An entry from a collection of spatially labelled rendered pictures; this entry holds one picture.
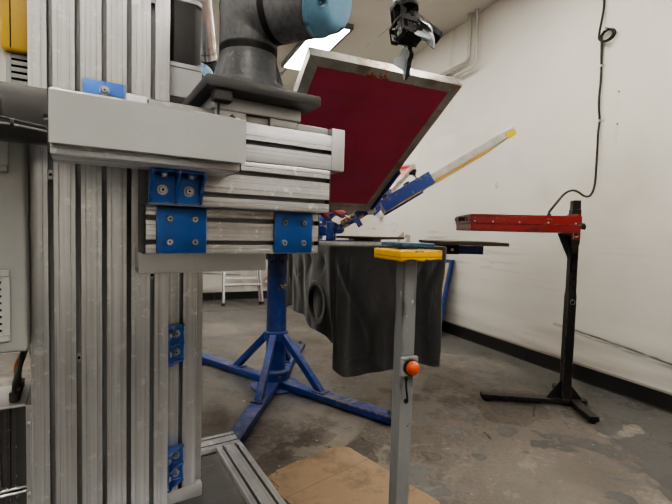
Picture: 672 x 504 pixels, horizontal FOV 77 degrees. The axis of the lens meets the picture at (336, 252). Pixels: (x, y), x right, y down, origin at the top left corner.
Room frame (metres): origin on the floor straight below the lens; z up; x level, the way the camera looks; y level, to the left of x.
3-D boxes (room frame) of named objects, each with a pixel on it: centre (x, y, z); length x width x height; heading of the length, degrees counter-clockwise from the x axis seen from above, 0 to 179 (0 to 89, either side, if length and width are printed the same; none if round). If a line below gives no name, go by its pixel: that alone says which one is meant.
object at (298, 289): (1.54, 0.08, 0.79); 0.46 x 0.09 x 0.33; 24
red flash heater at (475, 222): (2.48, -1.05, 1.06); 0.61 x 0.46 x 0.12; 84
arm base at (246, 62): (0.88, 0.19, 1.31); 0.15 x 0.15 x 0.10
